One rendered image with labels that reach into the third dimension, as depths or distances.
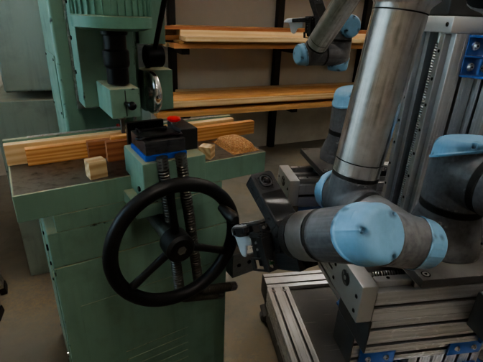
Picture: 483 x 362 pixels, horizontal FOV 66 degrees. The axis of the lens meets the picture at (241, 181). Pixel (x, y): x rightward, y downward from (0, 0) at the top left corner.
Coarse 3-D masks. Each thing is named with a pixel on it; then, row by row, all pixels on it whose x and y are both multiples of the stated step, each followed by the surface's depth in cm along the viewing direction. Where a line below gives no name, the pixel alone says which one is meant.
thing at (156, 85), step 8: (152, 72) 105; (152, 80) 103; (144, 88) 109; (152, 88) 103; (160, 88) 104; (152, 96) 105; (160, 96) 104; (152, 104) 106; (160, 104) 106; (152, 112) 108
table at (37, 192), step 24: (24, 168) 84; (48, 168) 85; (72, 168) 85; (120, 168) 87; (216, 168) 95; (240, 168) 99; (24, 192) 73; (48, 192) 75; (72, 192) 78; (96, 192) 80; (120, 192) 83; (24, 216) 74; (48, 216) 77; (144, 216) 78
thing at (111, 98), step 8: (96, 80) 95; (104, 80) 95; (104, 88) 89; (112, 88) 86; (120, 88) 86; (128, 88) 87; (136, 88) 88; (104, 96) 90; (112, 96) 86; (120, 96) 87; (128, 96) 88; (136, 96) 89; (104, 104) 92; (112, 104) 86; (120, 104) 87; (112, 112) 87; (120, 112) 88; (128, 112) 89; (136, 112) 90
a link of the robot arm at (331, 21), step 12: (336, 0) 111; (348, 0) 108; (360, 0) 109; (324, 12) 117; (336, 12) 113; (348, 12) 112; (324, 24) 118; (336, 24) 116; (312, 36) 124; (324, 36) 120; (300, 48) 128; (312, 48) 126; (324, 48) 125; (300, 60) 129; (312, 60) 130; (324, 60) 132
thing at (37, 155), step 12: (252, 120) 115; (204, 132) 107; (216, 132) 109; (228, 132) 111; (240, 132) 113; (252, 132) 116; (48, 144) 88; (60, 144) 88; (72, 144) 89; (84, 144) 90; (36, 156) 86; (48, 156) 87; (60, 156) 88; (72, 156) 90; (84, 156) 91
